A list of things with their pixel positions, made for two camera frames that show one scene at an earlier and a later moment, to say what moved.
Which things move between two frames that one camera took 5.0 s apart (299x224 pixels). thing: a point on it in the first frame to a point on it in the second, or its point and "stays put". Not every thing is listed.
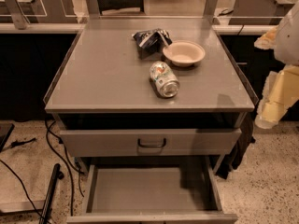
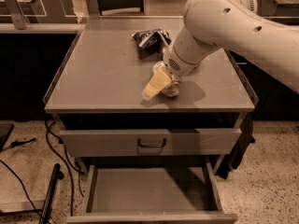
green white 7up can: (163, 78) stays put
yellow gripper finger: (280, 90) to (161, 78)
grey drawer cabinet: (153, 105) stays put
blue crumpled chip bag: (151, 42) stays put
